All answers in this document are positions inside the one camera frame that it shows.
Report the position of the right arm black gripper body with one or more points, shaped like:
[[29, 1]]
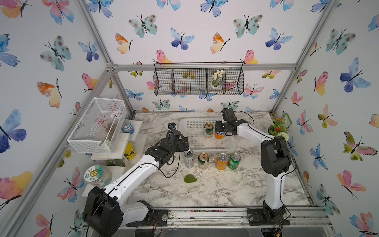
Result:
[[221, 125]]

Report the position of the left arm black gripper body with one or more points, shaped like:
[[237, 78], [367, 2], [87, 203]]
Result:
[[179, 147]]

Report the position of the orange Fanta can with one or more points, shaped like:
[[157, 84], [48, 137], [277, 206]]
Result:
[[219, 135]]

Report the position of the silver tall drink can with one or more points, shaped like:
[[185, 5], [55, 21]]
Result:
[[188, 158]]

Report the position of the green white beer can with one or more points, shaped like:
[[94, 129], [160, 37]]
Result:
[[203, 160], [208, 130]]

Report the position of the orange juice can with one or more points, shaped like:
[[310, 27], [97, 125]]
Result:
[[222, 161]]

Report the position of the green drink can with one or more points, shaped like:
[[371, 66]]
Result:
[[234, 161]]

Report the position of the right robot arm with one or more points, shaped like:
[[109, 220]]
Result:
[[275, 161]]

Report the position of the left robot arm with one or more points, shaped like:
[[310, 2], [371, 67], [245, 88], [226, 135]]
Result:
[[105, 209]]

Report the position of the white plastic perforated basket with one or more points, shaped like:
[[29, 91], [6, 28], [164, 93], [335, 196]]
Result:
[[193, 129]]

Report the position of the white stepped shelf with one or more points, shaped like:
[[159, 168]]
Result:
[[137, 139]]

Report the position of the green leaf piece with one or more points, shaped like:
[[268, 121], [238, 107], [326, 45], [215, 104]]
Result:
[[190, 178]]

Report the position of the yellow canister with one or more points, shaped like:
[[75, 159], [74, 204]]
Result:
[[130, 152]]

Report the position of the potted artificial plant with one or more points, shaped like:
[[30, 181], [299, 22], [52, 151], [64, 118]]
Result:
[[280, 127]]

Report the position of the blue cup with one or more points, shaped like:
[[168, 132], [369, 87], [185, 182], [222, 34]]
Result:
[[127, 127]]

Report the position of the white flower vase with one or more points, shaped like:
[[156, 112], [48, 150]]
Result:
[[217, 77]]

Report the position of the white mesh box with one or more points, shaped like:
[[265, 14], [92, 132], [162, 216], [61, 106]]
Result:
[[99, 127]]

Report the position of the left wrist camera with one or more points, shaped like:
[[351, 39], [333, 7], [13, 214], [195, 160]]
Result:
[[171, 125]]

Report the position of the black wire wall basket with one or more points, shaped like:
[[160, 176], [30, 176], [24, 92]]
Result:
[[195, 78]]

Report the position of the metal base rail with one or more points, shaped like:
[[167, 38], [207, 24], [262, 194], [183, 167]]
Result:
[[227, 217]]

